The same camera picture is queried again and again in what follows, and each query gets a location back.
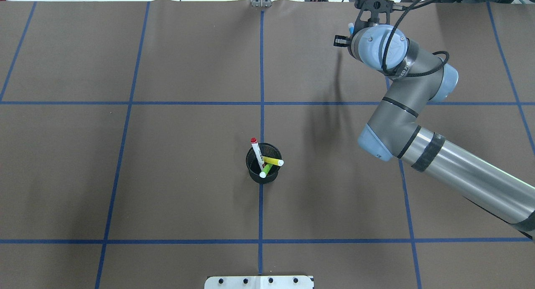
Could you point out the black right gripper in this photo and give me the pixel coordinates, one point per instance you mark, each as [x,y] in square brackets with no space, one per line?
[340,41]

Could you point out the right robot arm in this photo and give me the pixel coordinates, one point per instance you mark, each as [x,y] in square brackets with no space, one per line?
[490,113]

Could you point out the red white marker pen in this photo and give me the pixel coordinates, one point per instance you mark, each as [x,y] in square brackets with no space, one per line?
[257,151]

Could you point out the yellow highlighter pen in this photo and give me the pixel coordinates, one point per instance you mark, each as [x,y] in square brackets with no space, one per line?
[274,161]

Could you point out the green highlighter pen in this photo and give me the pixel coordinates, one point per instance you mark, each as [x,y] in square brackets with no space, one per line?
[265,170]

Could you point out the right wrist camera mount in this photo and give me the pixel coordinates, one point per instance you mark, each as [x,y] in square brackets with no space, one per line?
[375,7]

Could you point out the white camera stand column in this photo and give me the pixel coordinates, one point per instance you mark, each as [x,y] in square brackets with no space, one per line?
[260,282]

